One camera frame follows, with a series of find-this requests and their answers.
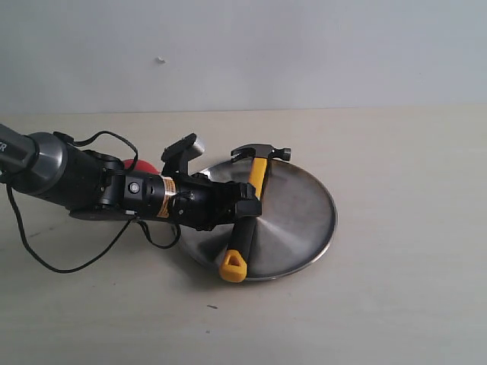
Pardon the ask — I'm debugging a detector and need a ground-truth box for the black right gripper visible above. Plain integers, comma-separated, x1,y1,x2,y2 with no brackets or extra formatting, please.
123,171,262,231

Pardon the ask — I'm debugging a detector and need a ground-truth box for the yellow black claw hammer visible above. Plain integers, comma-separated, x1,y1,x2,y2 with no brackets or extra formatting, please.
218,143,291,283

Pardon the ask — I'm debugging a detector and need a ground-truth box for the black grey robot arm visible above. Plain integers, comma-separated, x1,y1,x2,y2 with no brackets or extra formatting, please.
1,125,262,231

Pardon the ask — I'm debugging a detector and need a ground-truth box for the red dome push button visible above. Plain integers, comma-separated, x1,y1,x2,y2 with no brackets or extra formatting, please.
120,159,160,176

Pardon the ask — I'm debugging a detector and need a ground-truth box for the round stainless steel plate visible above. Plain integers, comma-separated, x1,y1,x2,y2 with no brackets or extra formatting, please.
178,159,337,281

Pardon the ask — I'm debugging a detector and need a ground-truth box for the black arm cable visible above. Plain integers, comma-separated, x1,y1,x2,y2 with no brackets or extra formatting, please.
5,130,182,274

